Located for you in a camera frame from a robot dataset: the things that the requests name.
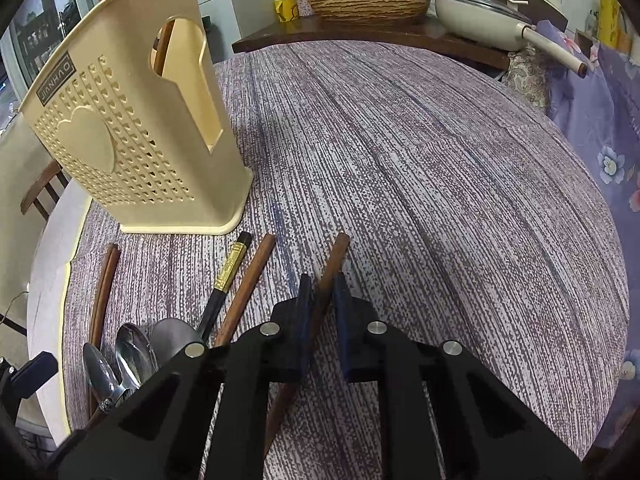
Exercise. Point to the purple floral cloth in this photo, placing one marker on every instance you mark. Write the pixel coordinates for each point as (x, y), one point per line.
(595, 125)

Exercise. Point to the brown wooden chopstick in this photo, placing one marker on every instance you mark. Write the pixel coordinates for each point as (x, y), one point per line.
(250, 280)
(102, 290)
(162, 50)
(335, 260)

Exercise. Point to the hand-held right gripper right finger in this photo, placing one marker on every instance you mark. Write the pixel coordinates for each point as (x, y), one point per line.
(342, 325)

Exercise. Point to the yellow cup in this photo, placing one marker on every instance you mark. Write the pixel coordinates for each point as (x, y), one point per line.
(285, 7)

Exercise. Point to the dark wooden counter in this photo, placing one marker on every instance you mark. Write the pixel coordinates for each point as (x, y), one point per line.
(350, 32)

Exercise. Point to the black chopstick with gold band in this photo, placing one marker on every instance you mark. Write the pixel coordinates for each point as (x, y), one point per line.
(227, 271)

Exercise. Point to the small floral cup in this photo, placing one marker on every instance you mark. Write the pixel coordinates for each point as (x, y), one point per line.
(305, 6)

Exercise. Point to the beige cloth cover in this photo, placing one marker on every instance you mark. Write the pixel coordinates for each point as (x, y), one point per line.
(15, 240)

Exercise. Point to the glass door cabinet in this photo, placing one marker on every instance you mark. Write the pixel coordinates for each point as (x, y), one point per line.
(45, 20)

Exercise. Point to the shiny steel spoon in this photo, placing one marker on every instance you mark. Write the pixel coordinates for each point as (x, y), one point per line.
(97, 370)
(135, 350)

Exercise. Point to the large matte steel spoon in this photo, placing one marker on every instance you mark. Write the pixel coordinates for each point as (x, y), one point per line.
(172, 337)

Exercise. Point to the beige plastic utensil holder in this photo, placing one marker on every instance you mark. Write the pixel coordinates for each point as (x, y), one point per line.
(140, 160)

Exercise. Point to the brown woven basin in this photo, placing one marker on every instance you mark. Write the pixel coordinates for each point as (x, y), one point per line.
(367, 0)

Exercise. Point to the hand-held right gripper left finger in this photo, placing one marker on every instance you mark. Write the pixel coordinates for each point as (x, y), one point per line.
(306, 325)

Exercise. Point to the tall yellow box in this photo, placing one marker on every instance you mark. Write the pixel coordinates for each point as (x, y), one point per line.
(609, 10)

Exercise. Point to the white frying pan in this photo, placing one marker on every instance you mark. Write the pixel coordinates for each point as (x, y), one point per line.
(480, 27)

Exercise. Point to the brown wooden chair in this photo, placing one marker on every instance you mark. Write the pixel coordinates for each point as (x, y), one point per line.
(42, 185)

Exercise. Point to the purple striped tablecloth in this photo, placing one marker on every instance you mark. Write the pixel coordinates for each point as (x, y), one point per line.
(400, 185)

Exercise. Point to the beige paisley cloth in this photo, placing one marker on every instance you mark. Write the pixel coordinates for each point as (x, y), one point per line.
(527, 77)

